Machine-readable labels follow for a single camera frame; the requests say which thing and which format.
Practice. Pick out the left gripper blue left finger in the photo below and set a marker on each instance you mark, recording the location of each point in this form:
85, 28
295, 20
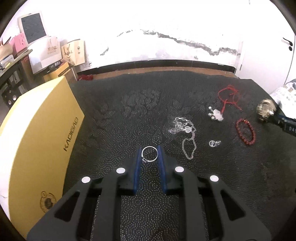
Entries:
137, 162

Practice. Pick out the red cloth on floor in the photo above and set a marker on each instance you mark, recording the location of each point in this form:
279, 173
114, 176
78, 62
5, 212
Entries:
85, 77

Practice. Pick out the white paper shopping bag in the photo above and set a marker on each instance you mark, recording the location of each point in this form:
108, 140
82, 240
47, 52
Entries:
45, 51

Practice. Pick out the silver bell charm cluster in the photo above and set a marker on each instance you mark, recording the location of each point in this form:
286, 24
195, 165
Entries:
215, 114

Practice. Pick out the pink box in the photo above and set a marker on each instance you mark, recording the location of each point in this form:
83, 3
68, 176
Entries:
18, 43

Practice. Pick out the yellow cardboard box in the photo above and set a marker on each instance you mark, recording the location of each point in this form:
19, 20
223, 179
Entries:
37, 138

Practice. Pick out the yellow storage box on floor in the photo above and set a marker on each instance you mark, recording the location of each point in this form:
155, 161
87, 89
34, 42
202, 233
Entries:
64, 70

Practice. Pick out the small silver charm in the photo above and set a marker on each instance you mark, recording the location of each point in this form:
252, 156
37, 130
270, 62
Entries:
213, 143

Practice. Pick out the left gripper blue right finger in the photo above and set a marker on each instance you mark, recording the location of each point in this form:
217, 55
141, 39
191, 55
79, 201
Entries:
162, 170

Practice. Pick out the white plastic package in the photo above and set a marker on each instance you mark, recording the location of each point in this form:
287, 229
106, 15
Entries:
284, 96

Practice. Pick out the wooden desk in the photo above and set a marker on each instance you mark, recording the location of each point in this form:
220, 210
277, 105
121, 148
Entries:
16, 65

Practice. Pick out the black wrist watch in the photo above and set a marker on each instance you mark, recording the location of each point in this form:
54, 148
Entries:
268, 112

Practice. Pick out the black dotted table mat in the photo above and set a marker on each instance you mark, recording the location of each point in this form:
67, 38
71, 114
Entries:
255, 160

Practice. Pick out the beige paper shopping bag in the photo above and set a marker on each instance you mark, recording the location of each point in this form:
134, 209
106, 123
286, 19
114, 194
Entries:
74, 52

